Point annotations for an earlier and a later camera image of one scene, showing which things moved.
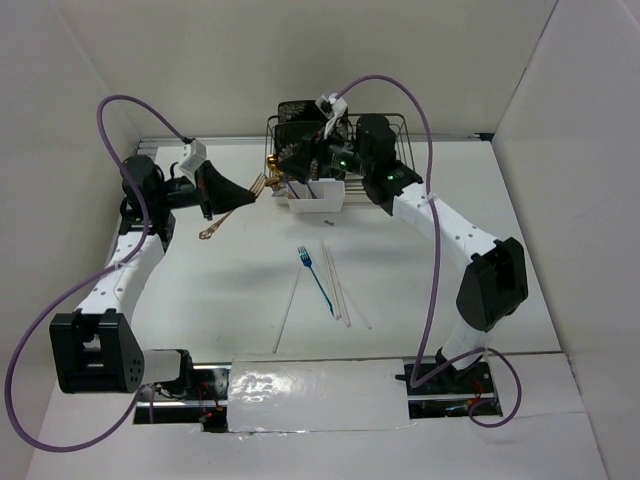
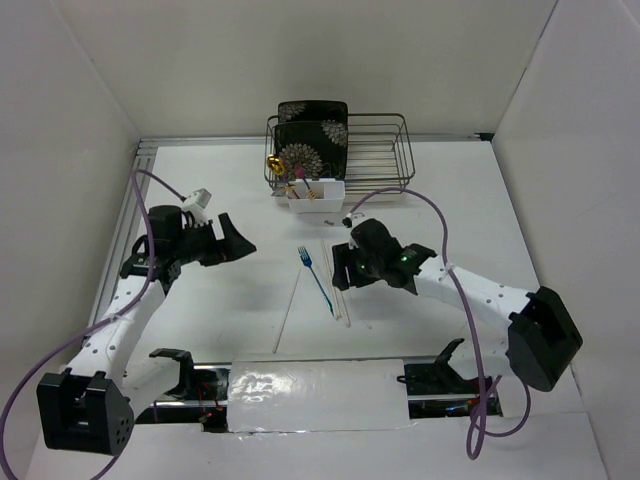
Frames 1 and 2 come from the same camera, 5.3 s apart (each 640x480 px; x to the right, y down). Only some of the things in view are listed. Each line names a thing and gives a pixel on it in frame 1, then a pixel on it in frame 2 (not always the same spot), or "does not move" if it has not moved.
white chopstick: x=286 y=313 does not move
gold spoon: x=273 y=182 to x=290 y=188
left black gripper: x=217 y=194 to x=232 y=247
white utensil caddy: x=319 y=195 does not move
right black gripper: x=321 y=147 to x=343 y=255
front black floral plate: x=294 y=148 does not move
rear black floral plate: x=299 y=111 does not move
